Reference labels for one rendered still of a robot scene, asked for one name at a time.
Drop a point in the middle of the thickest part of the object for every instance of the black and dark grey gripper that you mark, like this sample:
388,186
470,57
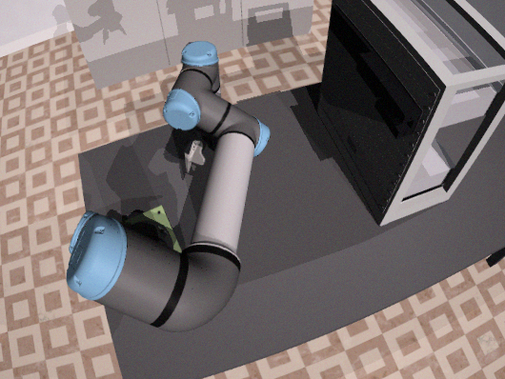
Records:
193,147

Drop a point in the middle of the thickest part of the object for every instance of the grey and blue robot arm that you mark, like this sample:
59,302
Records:
122,269

